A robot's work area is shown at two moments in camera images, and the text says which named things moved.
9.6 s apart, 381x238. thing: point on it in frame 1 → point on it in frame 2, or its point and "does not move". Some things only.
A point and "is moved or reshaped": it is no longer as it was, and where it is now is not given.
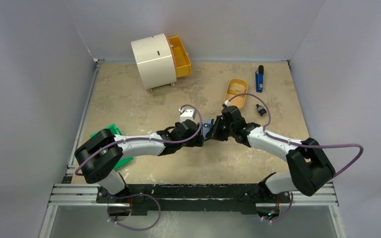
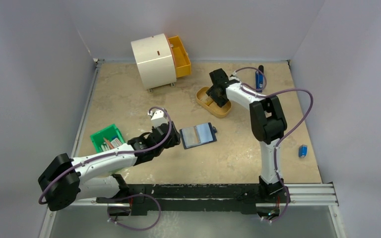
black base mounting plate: (194, 199) does not move
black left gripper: (197, 143) → (174, 141)
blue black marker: (259, 79) does not move
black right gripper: (221, 128) → (217, 89)
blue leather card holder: (206, 125) is moved or reshaped
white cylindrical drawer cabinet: (156, 61) does not move
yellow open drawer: (182, 63) does not move
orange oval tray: (236, 87) is moved or reshaped
